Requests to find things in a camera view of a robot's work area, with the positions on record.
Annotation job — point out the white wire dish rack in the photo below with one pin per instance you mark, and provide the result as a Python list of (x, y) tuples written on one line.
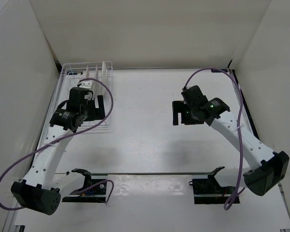
[(74, 117)]

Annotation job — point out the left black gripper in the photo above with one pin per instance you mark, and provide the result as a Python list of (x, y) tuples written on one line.
[(97, 113)]

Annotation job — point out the white plate in rack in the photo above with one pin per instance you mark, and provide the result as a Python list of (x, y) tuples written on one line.
[(87, 73)]

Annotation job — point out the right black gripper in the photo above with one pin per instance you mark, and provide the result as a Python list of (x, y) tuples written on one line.
[(178, 107)]

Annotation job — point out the white plate orange pattern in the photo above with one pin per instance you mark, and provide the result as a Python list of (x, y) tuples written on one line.
[(96, 72)]

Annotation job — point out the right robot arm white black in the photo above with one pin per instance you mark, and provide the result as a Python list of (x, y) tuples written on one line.
[(267, 167)]

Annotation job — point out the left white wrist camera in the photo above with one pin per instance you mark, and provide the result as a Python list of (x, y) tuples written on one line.
[(88, 85)]

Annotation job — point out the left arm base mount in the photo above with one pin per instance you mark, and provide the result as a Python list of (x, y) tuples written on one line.
[(93, 190)]

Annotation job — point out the white plate green rim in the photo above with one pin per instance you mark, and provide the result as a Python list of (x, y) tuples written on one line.
[(104, 77)]

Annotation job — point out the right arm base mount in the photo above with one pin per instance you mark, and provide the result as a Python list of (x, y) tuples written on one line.
[(214, 187)]

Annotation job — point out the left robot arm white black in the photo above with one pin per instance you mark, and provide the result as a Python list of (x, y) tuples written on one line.
[(38, 190)]

